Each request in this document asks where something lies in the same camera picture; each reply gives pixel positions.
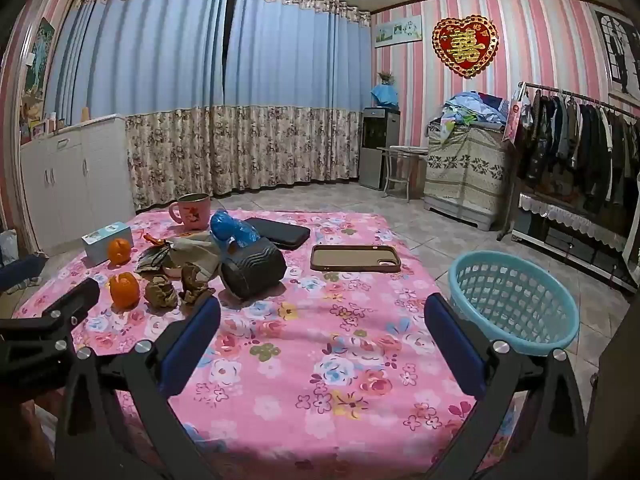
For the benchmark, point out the landscape wall picture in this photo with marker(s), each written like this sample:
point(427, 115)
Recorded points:
point(397, 31)

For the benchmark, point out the patterned cloth covered cabinet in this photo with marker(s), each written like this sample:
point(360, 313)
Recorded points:
point(465, 175)

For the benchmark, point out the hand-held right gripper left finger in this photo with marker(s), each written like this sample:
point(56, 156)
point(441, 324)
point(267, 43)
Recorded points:
point(192, 345)

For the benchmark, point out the brown phone case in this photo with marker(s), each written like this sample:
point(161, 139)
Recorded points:
point(350, 258)

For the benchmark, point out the grey-green cloth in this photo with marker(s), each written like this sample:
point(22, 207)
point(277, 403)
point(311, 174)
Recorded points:
point(195, 252)

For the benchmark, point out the low cabinet with lace cover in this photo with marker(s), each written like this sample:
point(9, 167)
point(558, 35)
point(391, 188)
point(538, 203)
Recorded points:
point(575, 240)

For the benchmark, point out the crumpled brown paper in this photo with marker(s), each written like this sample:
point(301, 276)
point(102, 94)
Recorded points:
point(161, 292)
point(196, 285)

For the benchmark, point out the light blue paper box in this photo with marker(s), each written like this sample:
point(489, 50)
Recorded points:
point(100, 247)

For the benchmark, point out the grey water dispenser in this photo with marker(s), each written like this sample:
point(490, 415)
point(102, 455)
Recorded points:
point(377, 150)

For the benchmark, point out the pink mug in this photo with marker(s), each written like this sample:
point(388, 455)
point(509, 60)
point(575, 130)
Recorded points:
point(190, 212)

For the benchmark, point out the pink gift bag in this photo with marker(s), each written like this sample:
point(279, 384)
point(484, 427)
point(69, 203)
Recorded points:
point(515, 117)

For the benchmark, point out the pink floral tablecloth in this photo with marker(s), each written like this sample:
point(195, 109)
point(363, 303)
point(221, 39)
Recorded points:
point(310, 340)

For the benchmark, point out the blue floral curtain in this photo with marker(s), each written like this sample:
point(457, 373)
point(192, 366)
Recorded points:
point(300, 70)
point(150, 60)

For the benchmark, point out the blue plastic bag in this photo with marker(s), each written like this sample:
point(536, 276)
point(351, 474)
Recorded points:
point(232, 230)

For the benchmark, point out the teal plastic basket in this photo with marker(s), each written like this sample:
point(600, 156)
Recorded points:
point(515, 330)

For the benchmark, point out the small orange bottle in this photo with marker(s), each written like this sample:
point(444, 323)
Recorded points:
point(85, 113)

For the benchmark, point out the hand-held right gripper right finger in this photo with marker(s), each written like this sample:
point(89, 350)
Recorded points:
point(455, 345)

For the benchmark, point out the red heart wall decoration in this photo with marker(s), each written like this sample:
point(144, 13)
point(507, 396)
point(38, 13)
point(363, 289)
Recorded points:
point(465, 47)

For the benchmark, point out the pile of folded clothes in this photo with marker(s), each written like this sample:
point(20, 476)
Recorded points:
point(470, 107)

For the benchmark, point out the white cabinet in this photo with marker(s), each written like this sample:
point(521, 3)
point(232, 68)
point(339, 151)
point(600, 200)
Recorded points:
point(80, 175)

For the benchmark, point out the orange fruit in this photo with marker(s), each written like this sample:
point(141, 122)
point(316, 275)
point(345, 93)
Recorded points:
point(119, 251)

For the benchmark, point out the metal clothes rack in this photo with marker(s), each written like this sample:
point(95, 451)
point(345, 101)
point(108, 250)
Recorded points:
point(575, 94)

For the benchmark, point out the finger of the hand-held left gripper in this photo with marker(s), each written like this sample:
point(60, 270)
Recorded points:
point(75, 300)
point(20, 272)

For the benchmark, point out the small potted plant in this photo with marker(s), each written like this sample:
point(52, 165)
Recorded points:
point(386, 78)

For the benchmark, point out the framed wall picture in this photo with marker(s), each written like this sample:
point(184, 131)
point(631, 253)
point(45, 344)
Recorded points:
point(617, 50)

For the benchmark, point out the row of hanging clothes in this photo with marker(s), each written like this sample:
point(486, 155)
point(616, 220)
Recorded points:
point(575, 145)

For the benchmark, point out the small metal stool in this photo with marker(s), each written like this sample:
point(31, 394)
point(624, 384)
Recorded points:
point(407, 150)

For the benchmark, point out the dark grey ribbed case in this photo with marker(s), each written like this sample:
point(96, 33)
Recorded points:
point(252, 270)

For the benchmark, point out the blue cloth cover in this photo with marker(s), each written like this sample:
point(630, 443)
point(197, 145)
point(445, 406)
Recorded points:
point(385, 96)

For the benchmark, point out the black pouch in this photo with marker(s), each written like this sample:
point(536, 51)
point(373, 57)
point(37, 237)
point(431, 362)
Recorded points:
point(280, 232)

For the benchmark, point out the wall poster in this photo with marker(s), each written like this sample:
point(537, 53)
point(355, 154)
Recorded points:
point(37, 70)

